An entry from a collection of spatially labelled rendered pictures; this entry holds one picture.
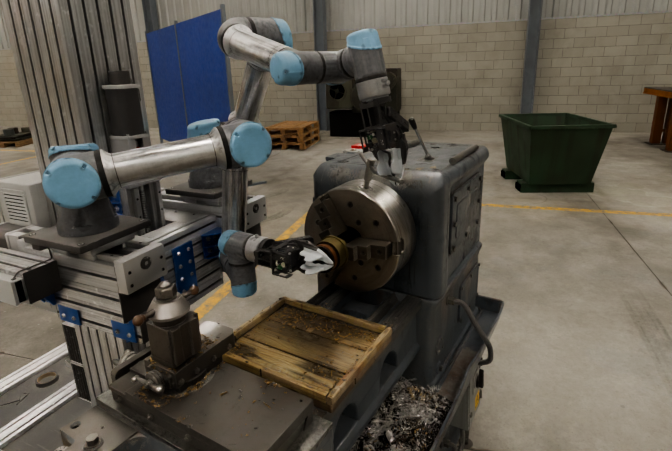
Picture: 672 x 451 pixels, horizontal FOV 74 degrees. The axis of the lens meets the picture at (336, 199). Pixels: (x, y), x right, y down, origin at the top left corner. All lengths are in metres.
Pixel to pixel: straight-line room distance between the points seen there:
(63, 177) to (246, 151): 0.41
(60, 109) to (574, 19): 10.64
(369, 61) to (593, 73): 10.52
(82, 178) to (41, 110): 0.55
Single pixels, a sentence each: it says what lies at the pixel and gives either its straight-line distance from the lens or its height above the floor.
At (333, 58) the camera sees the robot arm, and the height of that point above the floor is 1.58.
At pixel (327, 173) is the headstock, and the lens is 1.47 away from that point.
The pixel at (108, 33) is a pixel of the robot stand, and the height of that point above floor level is 1.68.
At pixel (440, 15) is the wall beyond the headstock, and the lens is 11.34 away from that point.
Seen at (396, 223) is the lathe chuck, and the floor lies 1.15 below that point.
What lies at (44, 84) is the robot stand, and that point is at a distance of 1.63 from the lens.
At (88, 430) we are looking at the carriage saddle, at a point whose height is 0.91.
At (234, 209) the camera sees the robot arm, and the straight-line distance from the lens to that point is 1.38.
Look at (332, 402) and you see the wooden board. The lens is 1.02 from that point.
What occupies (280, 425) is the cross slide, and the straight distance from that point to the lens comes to 0.87.
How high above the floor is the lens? 1.56
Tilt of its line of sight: 16 degrees down
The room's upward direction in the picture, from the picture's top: 2 degrees counter-clockwise
